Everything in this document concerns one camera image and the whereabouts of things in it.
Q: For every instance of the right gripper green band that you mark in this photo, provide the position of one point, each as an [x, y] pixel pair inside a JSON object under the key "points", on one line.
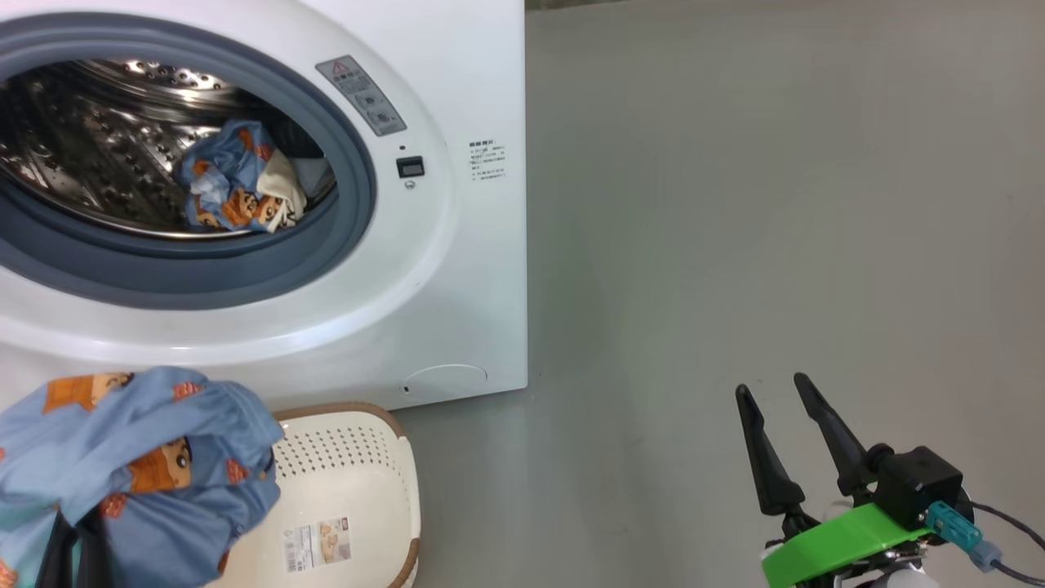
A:
{"points": [[833, 547]]}

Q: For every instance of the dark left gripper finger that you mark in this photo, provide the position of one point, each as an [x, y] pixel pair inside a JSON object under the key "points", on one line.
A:
{"points": [[94, 559], [55, 555]]}

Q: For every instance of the blue cartoon print garment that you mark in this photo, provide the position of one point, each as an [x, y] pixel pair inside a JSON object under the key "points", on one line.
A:
{"points": [[131, 441]]}

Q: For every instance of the cream and blue cartoon shirt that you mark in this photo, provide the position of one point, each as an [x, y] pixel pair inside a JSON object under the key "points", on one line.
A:
{"points": [[237, 184]]}

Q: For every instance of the paper basket label sticker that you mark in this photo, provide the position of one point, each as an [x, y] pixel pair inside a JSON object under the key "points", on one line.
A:
{"points": [[318, 543]]}

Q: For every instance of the cream perforated laundry basket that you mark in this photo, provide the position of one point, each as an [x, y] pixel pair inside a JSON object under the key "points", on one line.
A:
{"points": [[351, 474]]}

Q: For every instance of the white front-load washing machine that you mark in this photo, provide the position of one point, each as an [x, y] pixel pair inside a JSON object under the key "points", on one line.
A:
{"points": [[457, 278]]}

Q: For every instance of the round washer filter cover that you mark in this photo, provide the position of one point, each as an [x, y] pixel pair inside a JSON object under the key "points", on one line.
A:
{"points": [[449, 380]]}

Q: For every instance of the grey warning sticker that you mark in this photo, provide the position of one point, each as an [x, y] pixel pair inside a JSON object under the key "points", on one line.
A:
{"points": [[363, 96]]}

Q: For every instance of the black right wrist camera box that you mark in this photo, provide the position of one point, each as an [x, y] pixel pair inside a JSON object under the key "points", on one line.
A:
{"points": [[918, 482]]}

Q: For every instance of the teal right camera connector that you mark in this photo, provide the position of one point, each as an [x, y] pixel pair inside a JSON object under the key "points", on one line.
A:
{"points": [[959, 531]]}

